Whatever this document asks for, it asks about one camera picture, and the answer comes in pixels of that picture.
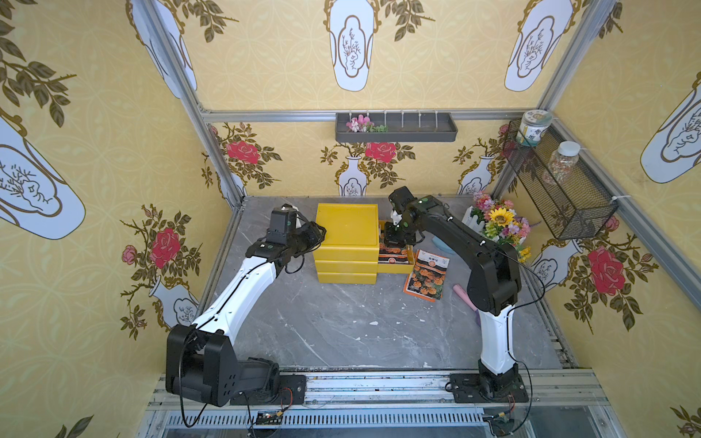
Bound yellow top drawer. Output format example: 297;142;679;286
377;220;415;275

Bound yellow plastic drawer cabinet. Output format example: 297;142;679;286
313;204;380;285

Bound marigold picture seed bag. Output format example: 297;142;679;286
403;250;449;302

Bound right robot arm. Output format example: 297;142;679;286
384;186;521;392

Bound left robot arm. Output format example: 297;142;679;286
165;217;326;407

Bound artificial flower bouquet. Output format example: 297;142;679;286
468;192;531;263

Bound small pink artificial flowers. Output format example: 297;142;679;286
346;114;388;133

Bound patterned jar white lid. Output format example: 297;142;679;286
516;109;553;147

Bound clear jar white lid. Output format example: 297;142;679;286
543;141;581;184

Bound small circuit board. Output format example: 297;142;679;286
255;411;284;427

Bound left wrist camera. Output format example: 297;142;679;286
266;204;301;246

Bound grey wall shelf tray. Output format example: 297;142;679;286
335;111;458;143

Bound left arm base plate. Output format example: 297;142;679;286
229;374;307;408

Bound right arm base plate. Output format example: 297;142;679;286
445;372;529;404

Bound black wire mesh basket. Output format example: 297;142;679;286
503;120;618;240

